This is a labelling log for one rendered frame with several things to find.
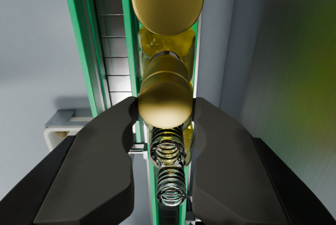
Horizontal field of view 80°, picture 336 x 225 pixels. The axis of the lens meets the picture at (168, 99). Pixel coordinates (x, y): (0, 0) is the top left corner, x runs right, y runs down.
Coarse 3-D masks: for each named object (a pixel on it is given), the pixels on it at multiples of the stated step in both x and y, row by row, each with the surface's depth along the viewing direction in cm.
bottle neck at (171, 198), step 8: (160, 168) 21; (168, 168) 21; (176, 168) 21; (160, 176) 21; (168, 176) 20; (176, 176) 20; (184, 176) 22; (160, 184) 20; (168, 184) 19; (176, 184) 19; (184, 184) 20; (160, 192) 19; (168, 192) 21; (176, 192) 21; (184, 192) 19; (160, 200) 20; (168, 200) 20; (176, 200) 20; (184, 200) 20
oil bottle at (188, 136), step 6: (192, 126) 26; (150, 132) 24; (186, 132) 24; (192, 132) 25; (150, 138) 24; (186, 138) 24; (192, 138) 24; (186, 144) 23; (192, 144) 24; (186, 150) 24; (186, 156) 24; (186, 162) 24
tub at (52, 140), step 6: (54, 126) 53; (60, 126) 53; (66, 126) 53; (72, 126) 53; (78, 126) 53; (48, 132) 54; (54, 132) 57; (72, 132) 63; (48, 138) 55; (54, 138) 57; (60, 138) 60; (48, 144) 56; (54, 144) 57
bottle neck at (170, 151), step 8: (152, 128) 19; (160, 128) 18; (168, 128) 17; (176, 128) 18; (152, 136) 18; (160, 136) 17; (168, 136) 16; (176, 136) 17; (152, 144) 16; (160, 144) 16; (168, 144) 19; (176, 144) 16; (152, 152) 17; (160, 152) 18; (168, 152) 18; (176, 152) 18; (184, 152) 17; (160, 160) 17; (168, 160) 17; (176, 160) 17
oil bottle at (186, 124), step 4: (192, 88) 22; (192, 92) 22; (192, 96) 22; (144, 120) 22; (188, 120) 22; (144, 124) 23; (148, 124) 22; (184, 124) 22; (188, 124) 22; (148, 128) 22; (184, 128) 22
